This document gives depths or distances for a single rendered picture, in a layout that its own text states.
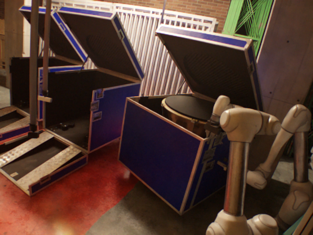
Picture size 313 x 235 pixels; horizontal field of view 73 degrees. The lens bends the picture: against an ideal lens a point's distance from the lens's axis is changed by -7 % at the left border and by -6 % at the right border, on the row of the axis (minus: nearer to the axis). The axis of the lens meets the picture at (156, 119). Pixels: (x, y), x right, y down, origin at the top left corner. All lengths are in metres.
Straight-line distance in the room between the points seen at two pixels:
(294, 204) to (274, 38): 1.88
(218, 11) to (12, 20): 4.18
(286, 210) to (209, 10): 4.25
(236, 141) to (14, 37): 4.87
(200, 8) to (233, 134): 4.27
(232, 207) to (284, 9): 2.32
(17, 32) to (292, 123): 4.92
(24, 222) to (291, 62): 3.15
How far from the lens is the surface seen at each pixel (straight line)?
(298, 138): 1.82
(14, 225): 2.29
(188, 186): 2.02
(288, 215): 1.78
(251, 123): 1.20
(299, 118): 1.64
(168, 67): 4.15
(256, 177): 1.84
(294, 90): 2.98
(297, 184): 1.91
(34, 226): 2.25
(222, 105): 1.76
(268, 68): 2.93
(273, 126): 1.26
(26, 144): 3.17
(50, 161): 2.81
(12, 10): 5.43
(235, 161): 1.20
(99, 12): 2.71
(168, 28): 2.41
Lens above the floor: 1.65
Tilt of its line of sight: 21 degrees down
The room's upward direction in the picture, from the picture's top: 11 degrees clockwise
